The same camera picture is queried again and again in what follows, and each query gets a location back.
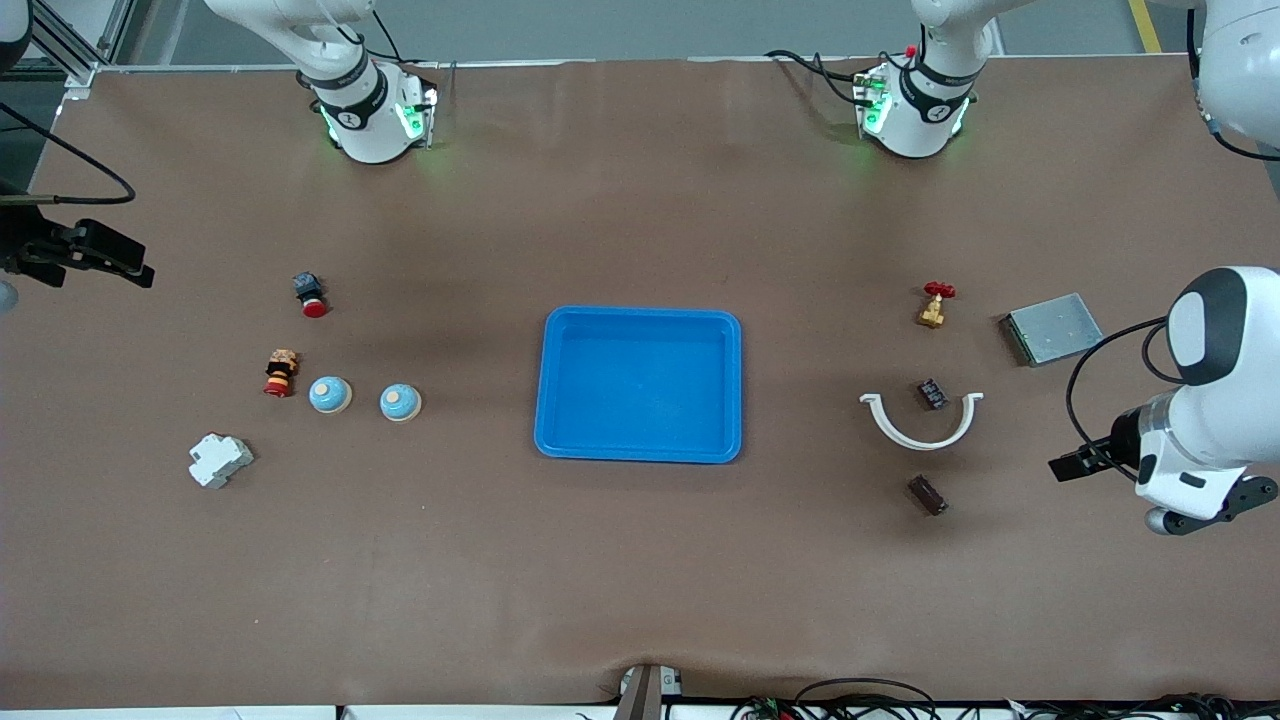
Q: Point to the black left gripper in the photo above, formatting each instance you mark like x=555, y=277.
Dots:
x=1120, y=440

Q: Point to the grey camera post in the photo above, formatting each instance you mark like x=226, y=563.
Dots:
x=640, y=692

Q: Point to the grey metal box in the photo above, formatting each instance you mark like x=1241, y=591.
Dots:
x=1055, y=328

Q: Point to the black printed capacitor block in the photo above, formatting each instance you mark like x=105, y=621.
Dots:
x=932, y=393

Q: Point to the red emergency stop button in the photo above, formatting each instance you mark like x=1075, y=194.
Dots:
x=311, y=296

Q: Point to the aluminium frame profile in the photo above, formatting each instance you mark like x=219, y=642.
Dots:
x=80, y=75

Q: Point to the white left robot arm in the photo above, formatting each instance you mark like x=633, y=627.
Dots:
x=1230, y=420

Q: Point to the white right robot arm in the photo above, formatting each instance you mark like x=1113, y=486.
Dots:
x=360, y=110

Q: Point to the red yellow push button switch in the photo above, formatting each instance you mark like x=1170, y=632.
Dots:
x=281, y=373

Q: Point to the light blue call bell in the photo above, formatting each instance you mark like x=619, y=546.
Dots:
x=400, y=402
x=329, y=395

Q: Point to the white circuit breaker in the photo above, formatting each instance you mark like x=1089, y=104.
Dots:
x=220, y=460

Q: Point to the blue plastic tray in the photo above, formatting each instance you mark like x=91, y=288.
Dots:
x=640, y=385

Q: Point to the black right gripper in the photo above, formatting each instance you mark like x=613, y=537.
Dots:
x=28, y=250

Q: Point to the brown capacitor block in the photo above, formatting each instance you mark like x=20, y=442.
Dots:
x=927, y=495

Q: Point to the white curved pipe clamp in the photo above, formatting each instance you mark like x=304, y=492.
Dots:
x=921, y=444

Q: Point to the brown table cover mat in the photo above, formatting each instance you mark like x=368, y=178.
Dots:
x=640, y=560

